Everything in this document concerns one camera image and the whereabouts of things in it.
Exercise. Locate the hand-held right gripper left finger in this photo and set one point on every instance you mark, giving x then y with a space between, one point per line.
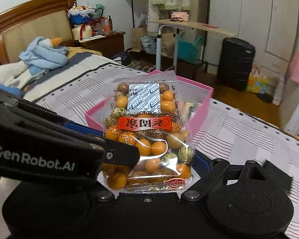
102 193

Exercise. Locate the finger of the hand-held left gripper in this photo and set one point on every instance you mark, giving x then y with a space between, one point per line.
119 154
84 129

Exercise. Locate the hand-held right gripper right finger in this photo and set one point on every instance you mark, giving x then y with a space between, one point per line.
201 165

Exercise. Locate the clear coated peanut bag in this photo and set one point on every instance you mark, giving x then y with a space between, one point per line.
149 129

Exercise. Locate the pink cardboard box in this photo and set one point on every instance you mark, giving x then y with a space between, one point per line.
201 104

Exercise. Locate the striped bed sheet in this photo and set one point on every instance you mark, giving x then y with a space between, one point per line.
239 134

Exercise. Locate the grey yellow duvet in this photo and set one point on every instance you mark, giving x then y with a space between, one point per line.
72 64

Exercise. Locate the white plush goose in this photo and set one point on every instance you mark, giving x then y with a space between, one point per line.
5 73

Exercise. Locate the black bag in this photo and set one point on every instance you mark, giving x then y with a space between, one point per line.
122 59

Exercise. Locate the light blue blanket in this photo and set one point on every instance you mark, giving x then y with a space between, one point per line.
44 57

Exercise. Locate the wooden nightstand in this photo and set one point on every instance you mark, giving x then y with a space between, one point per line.
107 43

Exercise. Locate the cream gift box red ribbon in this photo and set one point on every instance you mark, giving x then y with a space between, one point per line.
82 32

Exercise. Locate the colourful box with bags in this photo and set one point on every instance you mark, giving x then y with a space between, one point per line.
256 81

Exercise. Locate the red printed box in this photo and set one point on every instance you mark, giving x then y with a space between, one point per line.
97 27

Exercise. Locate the brown paper bag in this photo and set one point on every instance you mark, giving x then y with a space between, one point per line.
168 44
139 39

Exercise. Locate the clear bottle orange label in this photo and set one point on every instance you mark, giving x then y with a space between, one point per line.
106 26

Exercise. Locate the blue white plastic bag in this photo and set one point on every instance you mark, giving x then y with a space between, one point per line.
148 44

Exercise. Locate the white printed package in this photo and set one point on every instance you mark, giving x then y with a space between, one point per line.
278 92

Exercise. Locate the black suitcase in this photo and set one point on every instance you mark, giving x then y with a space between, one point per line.
235 64

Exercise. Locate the dark pump bottle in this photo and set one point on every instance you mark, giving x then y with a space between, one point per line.
110 25

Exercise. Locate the blue white flower basket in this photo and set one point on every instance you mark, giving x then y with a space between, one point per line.
81 15

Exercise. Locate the teal shopping bag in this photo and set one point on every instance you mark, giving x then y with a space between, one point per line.
188 51

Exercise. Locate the wooden padded headboard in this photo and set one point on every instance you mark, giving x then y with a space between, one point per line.
27 25

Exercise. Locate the green plastic bag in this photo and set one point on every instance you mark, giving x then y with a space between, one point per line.
100 10

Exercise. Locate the white lace garment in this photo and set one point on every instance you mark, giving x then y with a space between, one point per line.
153 18

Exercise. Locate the red envelope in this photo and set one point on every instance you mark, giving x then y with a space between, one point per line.
210 25

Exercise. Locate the wooden folding table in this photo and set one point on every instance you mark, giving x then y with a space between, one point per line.
189 25

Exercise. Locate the pink tissue box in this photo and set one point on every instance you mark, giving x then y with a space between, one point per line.
180 17

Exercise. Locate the white wardrobe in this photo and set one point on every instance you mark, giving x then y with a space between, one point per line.
259 15

